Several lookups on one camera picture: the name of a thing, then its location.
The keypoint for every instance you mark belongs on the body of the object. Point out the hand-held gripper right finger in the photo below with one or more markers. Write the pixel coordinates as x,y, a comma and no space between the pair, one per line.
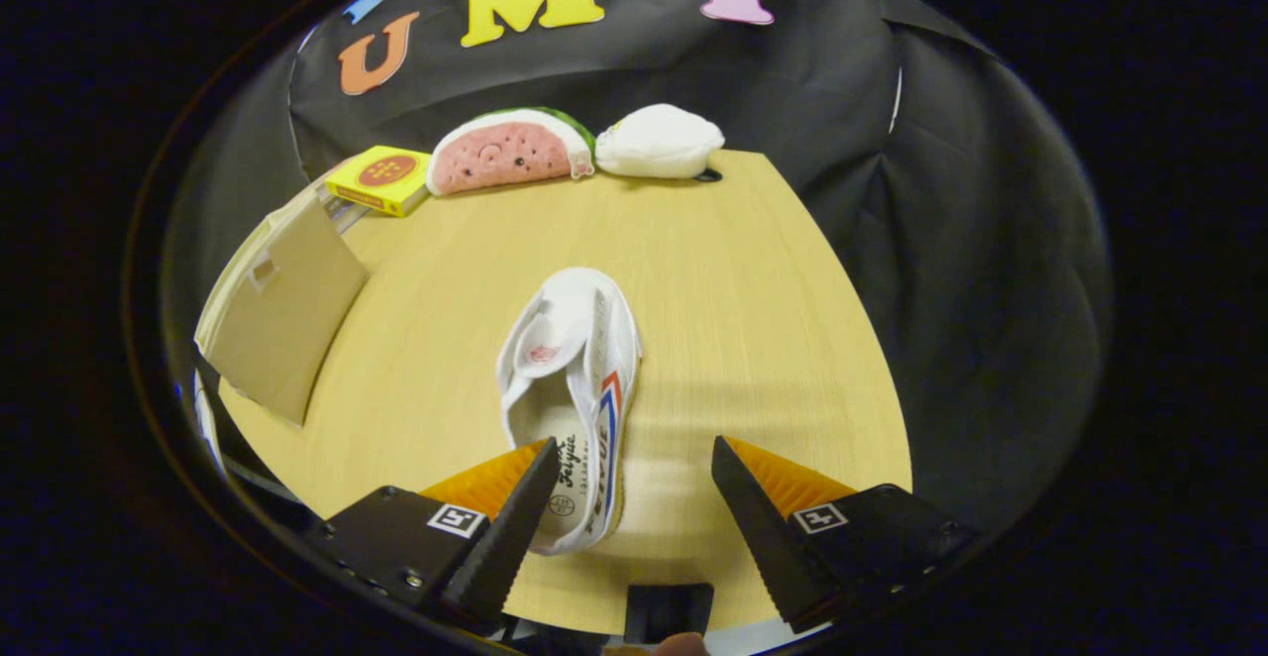
758,537

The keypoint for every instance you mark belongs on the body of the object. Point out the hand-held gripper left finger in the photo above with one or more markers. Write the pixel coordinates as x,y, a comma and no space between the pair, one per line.
505,547

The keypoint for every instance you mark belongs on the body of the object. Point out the white canvas shoe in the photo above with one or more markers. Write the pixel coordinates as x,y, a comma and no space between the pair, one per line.
594,319

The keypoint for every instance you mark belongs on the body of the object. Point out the beige storage box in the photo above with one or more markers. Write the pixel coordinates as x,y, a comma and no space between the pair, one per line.
287,319

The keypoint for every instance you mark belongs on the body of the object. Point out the blue and white book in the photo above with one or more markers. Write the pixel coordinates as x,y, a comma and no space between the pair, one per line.
344,213

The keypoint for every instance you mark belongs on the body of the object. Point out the yellow book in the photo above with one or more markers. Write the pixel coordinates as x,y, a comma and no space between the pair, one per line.
386,175

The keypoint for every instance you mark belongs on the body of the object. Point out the watermelon slice plush toy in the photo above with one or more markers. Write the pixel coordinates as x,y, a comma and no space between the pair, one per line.
495,156

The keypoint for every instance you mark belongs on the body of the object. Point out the white plush toy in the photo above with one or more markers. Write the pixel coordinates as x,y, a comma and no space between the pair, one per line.
659,141

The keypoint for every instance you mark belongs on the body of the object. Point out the black table bracket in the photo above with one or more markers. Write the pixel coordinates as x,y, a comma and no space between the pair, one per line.
669,611

